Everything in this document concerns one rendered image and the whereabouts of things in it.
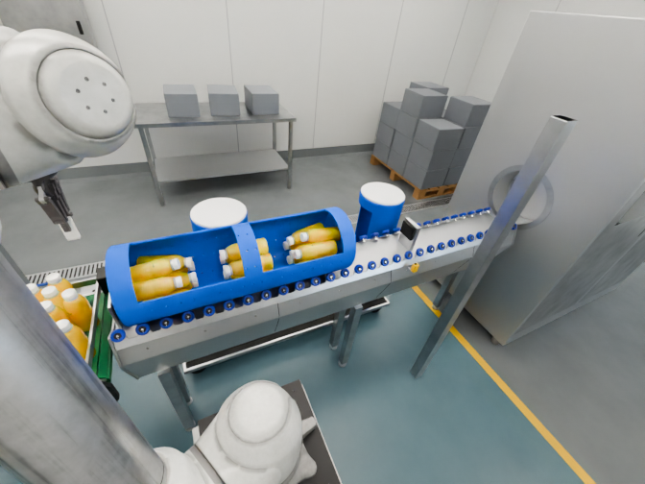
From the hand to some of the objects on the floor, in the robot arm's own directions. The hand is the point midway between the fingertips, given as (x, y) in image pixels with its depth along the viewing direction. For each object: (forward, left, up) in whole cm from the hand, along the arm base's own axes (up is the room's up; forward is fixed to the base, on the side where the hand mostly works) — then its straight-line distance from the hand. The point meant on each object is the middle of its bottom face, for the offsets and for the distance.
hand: (69, 229), depth 83 cm
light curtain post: (-48, -143, -139) cm, 205 cm away
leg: (-4, -103, -138) cm, 172 cm away
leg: (+6, -6, -136) cm, 136 cm away
